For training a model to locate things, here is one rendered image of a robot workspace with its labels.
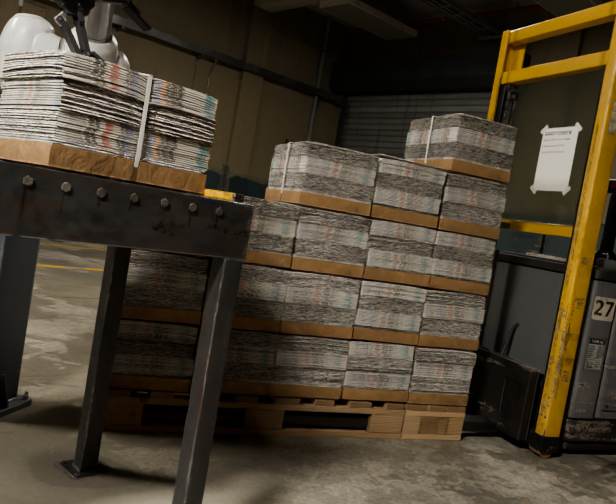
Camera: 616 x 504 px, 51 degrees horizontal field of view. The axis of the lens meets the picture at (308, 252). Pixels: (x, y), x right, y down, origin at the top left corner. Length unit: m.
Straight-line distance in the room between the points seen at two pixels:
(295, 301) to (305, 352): 0.19
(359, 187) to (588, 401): 1.35
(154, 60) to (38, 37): 7.47
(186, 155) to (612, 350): 2.11
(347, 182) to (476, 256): 0.65
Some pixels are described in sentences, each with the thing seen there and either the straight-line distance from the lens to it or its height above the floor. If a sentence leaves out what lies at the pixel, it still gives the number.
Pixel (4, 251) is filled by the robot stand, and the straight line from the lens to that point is 2.22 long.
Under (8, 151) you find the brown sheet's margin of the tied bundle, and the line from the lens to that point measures 1.51.
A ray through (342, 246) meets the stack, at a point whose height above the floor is 0.71.
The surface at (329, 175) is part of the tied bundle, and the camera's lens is 2.33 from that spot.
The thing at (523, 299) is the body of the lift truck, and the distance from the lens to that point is 3.18.
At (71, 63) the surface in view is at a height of 1.01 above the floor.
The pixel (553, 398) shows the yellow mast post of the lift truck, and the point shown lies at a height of 0.25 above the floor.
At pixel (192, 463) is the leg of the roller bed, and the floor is 0.23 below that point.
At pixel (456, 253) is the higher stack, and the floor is 0.75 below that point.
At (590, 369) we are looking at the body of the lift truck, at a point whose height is 0.37.
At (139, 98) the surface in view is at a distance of 1.43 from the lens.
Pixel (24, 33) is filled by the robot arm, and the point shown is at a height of 1.20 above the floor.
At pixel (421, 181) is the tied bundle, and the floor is 1.00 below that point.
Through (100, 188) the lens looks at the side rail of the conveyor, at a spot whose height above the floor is 0.78.
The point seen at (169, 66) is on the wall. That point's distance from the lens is 9.82.
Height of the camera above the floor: 0.79
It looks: 3 degrees down
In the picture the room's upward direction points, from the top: 10 degrees clockwise
